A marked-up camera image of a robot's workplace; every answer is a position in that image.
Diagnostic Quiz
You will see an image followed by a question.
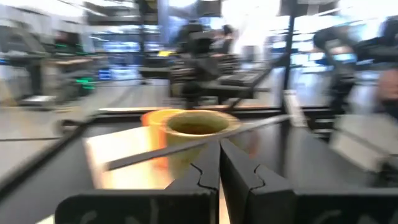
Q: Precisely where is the green brown glazed ceramic mug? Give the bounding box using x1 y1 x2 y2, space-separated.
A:
160 108 243 182

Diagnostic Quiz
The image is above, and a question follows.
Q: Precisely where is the small orange cup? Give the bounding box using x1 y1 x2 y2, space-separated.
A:
140 108 185 171

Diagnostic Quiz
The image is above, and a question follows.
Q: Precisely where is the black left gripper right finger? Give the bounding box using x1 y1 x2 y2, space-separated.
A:
220 138 398 224

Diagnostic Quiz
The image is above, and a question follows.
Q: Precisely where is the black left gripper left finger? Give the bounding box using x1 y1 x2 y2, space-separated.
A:
54 140 221 224

